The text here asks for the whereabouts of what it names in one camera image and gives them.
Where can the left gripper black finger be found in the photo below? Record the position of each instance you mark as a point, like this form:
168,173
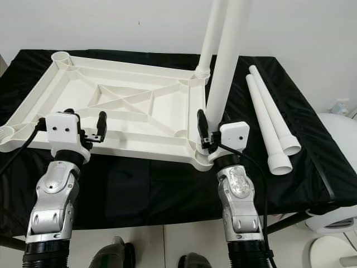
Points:
101,123

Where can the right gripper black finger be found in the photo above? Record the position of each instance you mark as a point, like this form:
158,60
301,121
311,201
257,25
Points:
202,125

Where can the white plastic table top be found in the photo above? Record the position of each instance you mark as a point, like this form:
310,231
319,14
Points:
145,131

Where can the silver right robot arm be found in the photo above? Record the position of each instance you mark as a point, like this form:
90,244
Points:
237,195

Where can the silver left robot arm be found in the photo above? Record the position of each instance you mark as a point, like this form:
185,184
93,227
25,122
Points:
53,206

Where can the black table cloth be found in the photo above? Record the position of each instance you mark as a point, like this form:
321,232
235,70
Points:
145,190

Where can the grey robot right foot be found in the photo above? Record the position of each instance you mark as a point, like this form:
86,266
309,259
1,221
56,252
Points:
195,261

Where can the grey robot foot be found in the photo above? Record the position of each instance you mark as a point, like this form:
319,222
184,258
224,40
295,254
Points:
195,261
110,255

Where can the grey robot left foot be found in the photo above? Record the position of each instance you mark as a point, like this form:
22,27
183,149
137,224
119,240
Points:
110,255

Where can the white dome-shaped appliance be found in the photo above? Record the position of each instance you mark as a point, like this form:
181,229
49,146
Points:
337,220

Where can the white round base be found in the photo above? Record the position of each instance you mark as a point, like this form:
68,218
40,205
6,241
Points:
332,254

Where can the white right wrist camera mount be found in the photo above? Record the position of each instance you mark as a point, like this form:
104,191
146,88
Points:
234,135

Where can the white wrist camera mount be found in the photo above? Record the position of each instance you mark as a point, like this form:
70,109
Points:
234,135
61,128

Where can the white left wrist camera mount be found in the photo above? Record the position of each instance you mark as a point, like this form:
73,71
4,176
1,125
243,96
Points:
61,128

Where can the small white wall device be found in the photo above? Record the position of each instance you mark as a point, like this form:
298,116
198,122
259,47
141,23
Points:
340,107

